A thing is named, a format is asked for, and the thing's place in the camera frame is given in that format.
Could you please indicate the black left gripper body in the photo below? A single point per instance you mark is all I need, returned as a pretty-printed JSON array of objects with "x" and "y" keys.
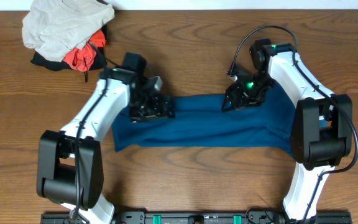
[{"x": 148, "y": 106}]

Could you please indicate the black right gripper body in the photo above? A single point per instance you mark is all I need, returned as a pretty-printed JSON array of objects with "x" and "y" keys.
[{"x": 251, "y": 93}]

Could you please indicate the teal blue t-shirt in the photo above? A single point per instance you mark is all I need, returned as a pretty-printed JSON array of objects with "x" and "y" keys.
[{"x": 200, "y": 122}]

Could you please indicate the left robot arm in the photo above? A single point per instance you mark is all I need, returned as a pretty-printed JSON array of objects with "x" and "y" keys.
[{"x": 70, "y": 167}]

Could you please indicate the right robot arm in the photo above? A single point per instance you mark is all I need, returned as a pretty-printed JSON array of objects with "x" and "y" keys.
[{"x": 321, "y": 134}]

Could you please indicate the black garment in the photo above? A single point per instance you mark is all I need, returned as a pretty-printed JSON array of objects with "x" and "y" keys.
[{"x": 57, "y": 66}]

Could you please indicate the red-orange garment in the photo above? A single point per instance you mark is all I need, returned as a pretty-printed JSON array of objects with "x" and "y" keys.
[{"x": 87, "y": 58}]

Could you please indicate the beige crumpled garment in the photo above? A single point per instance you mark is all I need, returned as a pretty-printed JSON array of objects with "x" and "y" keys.
[{"x": 55, "y": 27}]

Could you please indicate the black mounting rail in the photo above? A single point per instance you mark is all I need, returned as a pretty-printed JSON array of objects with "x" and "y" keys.
[{"x": 252, "y": 216}]

